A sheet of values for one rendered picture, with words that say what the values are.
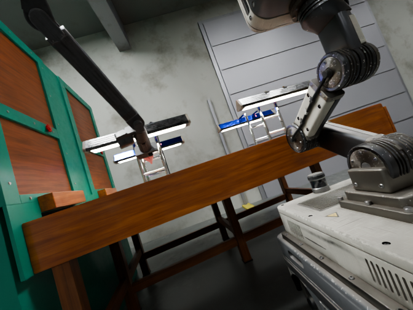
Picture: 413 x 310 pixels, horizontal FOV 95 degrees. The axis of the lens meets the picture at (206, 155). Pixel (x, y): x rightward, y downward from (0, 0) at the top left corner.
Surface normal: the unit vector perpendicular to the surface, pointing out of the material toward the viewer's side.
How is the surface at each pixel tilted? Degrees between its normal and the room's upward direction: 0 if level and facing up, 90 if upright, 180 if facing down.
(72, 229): 90
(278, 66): 90
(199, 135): 90
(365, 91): 90
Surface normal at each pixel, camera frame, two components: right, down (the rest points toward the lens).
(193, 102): 0.05, -0.11
